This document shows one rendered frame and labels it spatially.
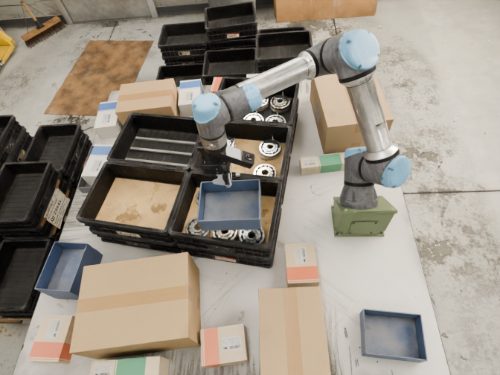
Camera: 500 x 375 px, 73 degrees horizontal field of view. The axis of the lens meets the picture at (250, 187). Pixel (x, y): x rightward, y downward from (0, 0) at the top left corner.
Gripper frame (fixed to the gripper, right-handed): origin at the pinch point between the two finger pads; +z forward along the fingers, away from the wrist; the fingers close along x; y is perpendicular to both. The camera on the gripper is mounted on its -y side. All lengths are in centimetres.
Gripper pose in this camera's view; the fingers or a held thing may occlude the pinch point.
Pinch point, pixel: (231, 183)
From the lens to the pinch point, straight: 114.5
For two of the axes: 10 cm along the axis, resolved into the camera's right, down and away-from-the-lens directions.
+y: -10.0, 0.1, 0.9
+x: -0.5, 8.1, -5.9
